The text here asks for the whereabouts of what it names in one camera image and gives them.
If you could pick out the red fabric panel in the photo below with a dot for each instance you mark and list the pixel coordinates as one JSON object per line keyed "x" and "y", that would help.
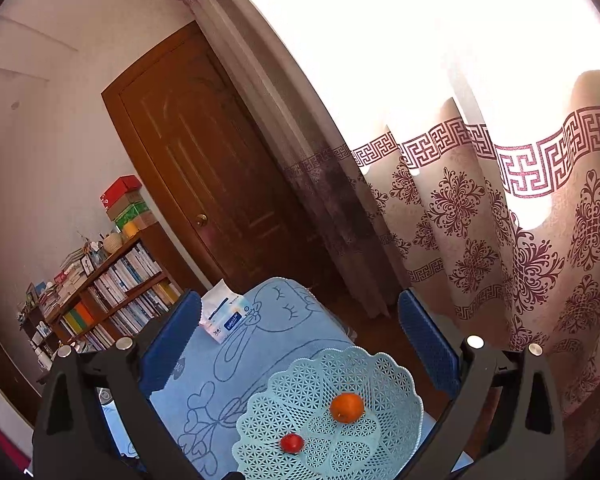
{"x": 0, "y": 440}

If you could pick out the purple sheer curtain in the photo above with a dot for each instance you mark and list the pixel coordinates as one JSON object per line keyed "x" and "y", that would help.
{"x": 320, "y": 185}

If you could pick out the white tissue pack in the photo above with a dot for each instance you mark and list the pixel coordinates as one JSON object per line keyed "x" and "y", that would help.
{"x": 225, "y": 315}

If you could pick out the cream round vase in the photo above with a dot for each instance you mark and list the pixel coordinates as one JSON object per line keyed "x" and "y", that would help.
{"x": 113, "y": 243}

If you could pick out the dark wooden side shelf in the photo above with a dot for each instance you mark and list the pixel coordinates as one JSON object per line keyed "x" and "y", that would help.
{"x": 32, "y": 330}

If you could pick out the wooden bookshelf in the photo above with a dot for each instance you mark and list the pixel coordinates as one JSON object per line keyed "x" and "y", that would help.
{"x": 130, "y": 294}

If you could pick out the beige patterned curtain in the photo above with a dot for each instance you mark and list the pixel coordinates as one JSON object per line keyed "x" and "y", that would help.
{"x": 480, "y": 240}

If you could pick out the green cardboard box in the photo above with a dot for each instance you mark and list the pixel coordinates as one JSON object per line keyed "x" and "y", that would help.
{"x": 130, "y": 210}

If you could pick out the rows of books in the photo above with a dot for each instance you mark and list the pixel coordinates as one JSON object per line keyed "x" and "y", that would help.
{"x": 125, "y": 277}

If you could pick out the brown cardboard box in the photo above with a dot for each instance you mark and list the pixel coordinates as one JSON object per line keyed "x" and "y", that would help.
{"x": 142, "y": 221}

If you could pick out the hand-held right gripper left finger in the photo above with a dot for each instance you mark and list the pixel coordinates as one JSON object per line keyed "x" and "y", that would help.
{"x": 172, "y": 340}

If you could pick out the light blue plastic lattice basket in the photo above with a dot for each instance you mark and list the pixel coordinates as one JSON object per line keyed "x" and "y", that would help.
{"x": 300, "y": 390}

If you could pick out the brown wooden door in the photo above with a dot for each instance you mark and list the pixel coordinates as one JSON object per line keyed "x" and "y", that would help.
{"x": 205, "y": 160}

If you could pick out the blue printed tablecloth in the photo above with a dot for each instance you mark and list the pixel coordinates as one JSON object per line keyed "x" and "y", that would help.
{"x": 280, "y": 330}

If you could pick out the orange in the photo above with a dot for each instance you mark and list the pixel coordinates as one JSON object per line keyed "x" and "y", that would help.
{"x": 347, "y": 407}

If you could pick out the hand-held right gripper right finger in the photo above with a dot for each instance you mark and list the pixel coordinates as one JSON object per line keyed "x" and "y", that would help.
{"x": 427, "y": 342}

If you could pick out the red cardboard box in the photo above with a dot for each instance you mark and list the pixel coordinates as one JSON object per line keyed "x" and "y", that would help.
{"x": 120, "y": 192}

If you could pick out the small red fruit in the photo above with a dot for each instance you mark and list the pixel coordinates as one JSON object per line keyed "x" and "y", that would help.
{"x": 291, "y": 443}

